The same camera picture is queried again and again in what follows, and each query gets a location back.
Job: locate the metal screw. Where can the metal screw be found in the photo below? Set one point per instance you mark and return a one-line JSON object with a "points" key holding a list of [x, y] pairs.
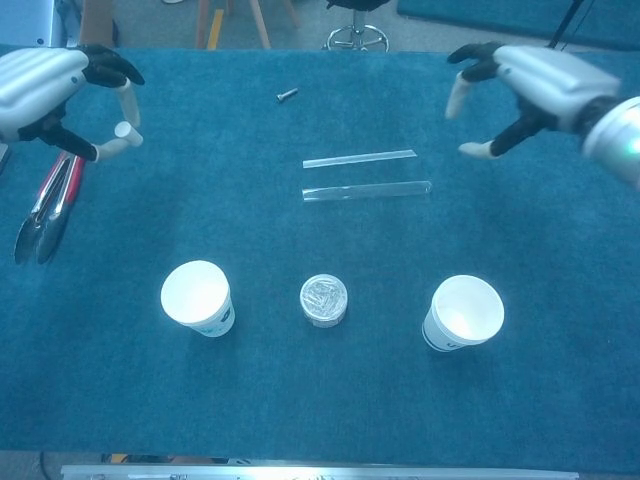
{"points": [[287, 95]]}

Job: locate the clear flat plastic strip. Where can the clear flat plastic strip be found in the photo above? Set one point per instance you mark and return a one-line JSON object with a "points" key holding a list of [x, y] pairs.
{"points": [[360, 158]]}

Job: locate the aluminium frame rail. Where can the aluminium frame rail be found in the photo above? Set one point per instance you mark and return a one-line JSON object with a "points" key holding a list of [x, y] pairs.
{"points": [[320, 472]]}

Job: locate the wooden chair leg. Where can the wooden chair leg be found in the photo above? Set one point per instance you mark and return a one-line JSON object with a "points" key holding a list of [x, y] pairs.
{"points": [[260, 25], [203, 25]]}

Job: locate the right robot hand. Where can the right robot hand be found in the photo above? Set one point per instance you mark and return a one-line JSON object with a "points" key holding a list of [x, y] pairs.
{"points": [[550, 85]]}

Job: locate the chrome stool base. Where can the chrome stool base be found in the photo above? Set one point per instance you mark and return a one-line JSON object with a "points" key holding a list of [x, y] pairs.
{"points": [[357, 37]]}

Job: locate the blue mat in background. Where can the blue mat in background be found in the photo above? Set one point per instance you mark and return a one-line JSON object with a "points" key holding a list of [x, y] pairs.
{"points": [[475, 15]]}

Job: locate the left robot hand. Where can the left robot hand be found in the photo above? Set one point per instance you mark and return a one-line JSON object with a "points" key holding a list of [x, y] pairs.
{"points": [[35, 85]]}

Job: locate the clear glass test tube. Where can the clear glass test tube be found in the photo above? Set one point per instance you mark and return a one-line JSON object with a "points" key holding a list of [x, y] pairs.
{"points": [[370, 191]]}

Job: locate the blue felt table mat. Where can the blue felt table mat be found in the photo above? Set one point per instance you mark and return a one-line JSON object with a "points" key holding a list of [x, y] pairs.
{"points": [[320, 390]]}

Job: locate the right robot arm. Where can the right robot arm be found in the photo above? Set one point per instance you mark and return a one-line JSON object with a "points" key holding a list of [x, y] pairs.
{"points": [[617, 140]]}

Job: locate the black tripod leg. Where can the black tripod leg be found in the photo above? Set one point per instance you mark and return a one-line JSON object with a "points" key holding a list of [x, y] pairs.
{"points": [[565, 22]]}

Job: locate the white paper cup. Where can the white paper cup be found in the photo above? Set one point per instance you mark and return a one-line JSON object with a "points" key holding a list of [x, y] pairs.
{"points": [[467, 310], [195, 295]]}

